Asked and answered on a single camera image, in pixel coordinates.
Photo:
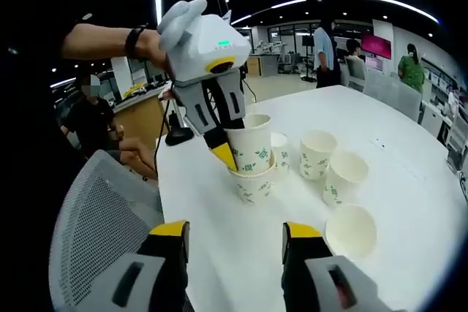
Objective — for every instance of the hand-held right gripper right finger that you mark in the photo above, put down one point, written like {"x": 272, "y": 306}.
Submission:
{"x": 318, "y": 282}

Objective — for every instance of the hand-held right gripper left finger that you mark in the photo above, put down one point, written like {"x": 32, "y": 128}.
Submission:
{"x": 146, "y": 282}

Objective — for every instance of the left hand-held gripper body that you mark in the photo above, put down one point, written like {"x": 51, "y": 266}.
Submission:
{"x": 197, "y": 45}

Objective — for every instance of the printed white paper cup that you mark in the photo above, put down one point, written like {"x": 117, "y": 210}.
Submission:
{"x": 252, "y": 147}

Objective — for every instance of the cluster of paper cups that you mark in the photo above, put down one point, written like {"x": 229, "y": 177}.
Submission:
{"x": 347, "y": 177}

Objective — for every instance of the person's left hand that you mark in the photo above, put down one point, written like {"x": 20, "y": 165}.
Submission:
{"x": 153, "y": 47}

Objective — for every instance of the black device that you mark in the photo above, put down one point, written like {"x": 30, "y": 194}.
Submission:
{"x": 177, "y": 136}

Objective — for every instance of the wooden cabinet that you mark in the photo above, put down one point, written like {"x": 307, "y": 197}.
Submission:
{"x": 254, "y": 66}

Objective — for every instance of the wooden side desk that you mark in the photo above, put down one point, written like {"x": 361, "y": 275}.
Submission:
{"x": 142, "y": 118}

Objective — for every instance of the black wristband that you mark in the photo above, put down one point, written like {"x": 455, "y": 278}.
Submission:
{"x": 134, "y": 43}

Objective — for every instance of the grey mesh office chair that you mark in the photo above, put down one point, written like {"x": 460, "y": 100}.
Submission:
{"x": 91, "y": 217}

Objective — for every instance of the white table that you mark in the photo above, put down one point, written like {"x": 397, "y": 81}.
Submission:
{"x": 402, "y": 195}

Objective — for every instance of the white office chair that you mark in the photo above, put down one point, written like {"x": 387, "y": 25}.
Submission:
{"x": 356, "y": 74}

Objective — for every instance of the white desk partition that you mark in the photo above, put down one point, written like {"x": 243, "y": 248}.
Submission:
{"x": 395, "y": 96}

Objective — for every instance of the long ceiling strip light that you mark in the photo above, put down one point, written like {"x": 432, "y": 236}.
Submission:
{"x": 395, "y": 3}

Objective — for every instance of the pink wall screen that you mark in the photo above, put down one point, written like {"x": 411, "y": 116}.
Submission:
{"x": 376, "y": 46}

